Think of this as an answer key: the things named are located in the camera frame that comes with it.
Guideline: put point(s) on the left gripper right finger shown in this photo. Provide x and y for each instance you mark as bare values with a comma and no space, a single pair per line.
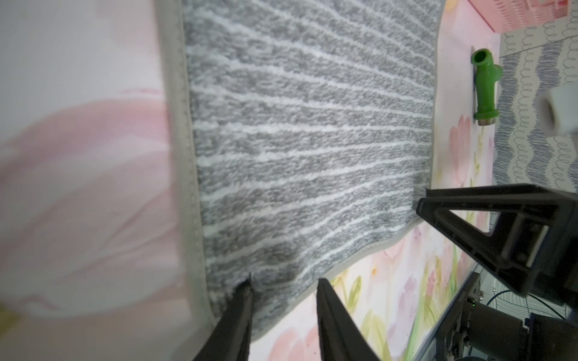
339,338

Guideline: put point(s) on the white pipe fitting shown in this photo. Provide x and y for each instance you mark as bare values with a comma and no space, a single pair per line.
557,110

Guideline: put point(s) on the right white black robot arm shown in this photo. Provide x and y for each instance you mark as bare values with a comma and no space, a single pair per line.
501,336

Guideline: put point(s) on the right green pipe fitting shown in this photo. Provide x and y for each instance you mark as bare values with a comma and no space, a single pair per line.
487,75

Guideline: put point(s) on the grey striped square dishcloth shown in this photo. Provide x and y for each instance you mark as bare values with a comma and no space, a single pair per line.
302,135

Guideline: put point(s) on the pink plastic basket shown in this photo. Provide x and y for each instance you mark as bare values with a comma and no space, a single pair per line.
508,15

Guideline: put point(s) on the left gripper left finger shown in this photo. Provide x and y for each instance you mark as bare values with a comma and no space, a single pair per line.
231,338

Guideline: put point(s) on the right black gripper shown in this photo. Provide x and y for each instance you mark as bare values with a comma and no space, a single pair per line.
522,234

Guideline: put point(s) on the floral pink table mat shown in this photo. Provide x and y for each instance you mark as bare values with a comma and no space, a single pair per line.
91,237

